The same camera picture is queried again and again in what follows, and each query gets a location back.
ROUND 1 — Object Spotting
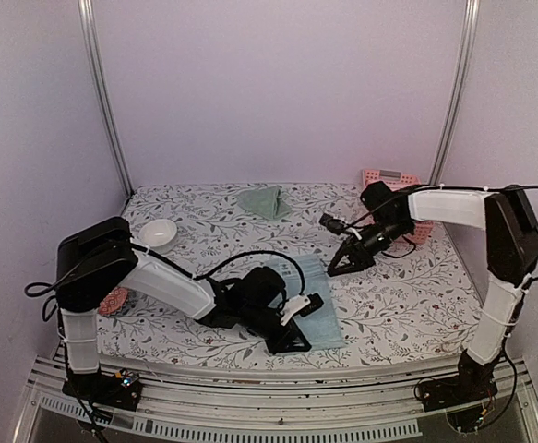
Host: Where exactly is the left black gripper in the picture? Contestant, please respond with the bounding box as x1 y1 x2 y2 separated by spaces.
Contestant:
239 304 311 355

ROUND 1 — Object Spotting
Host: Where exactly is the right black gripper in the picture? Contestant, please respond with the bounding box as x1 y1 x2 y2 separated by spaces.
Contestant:
328 217 410 277

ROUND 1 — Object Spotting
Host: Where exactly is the light blue towel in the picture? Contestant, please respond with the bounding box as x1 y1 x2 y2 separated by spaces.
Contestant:
266 254 346 351

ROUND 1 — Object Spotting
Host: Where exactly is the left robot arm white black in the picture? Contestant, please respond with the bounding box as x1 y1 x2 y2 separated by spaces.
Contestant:
55 217 311 401

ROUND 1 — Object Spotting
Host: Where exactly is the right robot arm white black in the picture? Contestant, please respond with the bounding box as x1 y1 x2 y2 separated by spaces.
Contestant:
319 181 538 402

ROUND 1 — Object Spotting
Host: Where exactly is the pink plastic basket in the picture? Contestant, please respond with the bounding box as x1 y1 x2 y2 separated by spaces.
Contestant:
360 168 436 245

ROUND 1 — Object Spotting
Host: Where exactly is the green towel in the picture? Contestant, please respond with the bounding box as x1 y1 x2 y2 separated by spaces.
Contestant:
237 186 292 222

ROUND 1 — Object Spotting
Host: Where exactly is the white bowl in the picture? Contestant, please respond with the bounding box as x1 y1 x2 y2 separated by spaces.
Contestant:
138 219 178 254

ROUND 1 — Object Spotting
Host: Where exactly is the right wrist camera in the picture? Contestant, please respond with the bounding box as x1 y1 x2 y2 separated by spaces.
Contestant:
318 213 362 239

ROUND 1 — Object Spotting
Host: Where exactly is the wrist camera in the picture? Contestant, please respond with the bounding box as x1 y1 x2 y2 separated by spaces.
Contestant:
278 293 324 326
318 213 362 239

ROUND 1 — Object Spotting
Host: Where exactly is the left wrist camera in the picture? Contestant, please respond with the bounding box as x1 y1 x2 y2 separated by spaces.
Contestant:
278 293 324 326

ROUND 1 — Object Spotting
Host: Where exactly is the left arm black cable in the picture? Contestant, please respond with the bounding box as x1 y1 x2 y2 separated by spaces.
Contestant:
23 251 307 301

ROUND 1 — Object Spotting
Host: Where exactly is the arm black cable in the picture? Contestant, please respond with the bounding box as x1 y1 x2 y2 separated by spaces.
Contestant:
351 184 538 232
23 251 307 301

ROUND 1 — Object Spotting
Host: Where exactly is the front aluminium rail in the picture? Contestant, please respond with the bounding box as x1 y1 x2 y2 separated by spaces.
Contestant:
12 354 538 443

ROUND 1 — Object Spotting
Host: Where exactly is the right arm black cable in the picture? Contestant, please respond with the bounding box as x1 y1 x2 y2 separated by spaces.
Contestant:
351 184 538 232

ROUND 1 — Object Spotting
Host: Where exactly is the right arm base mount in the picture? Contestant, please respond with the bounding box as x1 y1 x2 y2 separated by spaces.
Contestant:
414 367 497 412

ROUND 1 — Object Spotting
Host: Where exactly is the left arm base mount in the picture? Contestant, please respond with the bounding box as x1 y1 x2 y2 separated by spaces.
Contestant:
62 369 143 412

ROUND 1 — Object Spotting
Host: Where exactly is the right aluminium frame post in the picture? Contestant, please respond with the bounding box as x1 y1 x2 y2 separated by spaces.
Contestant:
428 0 480 185

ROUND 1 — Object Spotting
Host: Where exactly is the aluminium frame post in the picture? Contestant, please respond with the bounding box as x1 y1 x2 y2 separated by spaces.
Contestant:
428 0 480 185
78 0 134 198

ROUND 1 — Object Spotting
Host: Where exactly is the left aluminium frame post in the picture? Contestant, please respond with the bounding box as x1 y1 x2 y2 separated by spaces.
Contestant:
78 0 134 198

